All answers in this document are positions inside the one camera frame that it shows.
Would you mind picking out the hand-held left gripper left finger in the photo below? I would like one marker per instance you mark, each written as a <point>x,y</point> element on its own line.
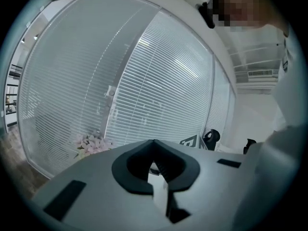
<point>96,177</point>

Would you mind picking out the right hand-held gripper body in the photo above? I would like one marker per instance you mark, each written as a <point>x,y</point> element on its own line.
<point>193,142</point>

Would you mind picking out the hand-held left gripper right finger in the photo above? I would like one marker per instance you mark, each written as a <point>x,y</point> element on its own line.
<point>216,182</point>

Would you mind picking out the black office chair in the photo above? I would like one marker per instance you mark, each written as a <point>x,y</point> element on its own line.
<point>213,138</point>
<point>249,145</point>

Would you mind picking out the pink potted flowers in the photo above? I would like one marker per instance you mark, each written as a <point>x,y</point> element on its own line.
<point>92,144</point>

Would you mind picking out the white window blinds panel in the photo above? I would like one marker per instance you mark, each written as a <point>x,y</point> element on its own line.
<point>72,80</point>
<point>231,119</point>
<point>168,85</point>
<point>219,100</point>

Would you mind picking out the white ceiling air vent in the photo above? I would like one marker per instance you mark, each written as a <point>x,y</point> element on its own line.
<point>263,73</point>

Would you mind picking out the black stair railing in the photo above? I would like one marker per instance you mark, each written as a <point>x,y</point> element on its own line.
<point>14,71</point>

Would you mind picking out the person's head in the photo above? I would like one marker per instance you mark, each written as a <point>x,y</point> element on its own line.
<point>247,6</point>

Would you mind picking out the black head-worn camera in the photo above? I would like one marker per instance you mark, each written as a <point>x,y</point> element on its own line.
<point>207,16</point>

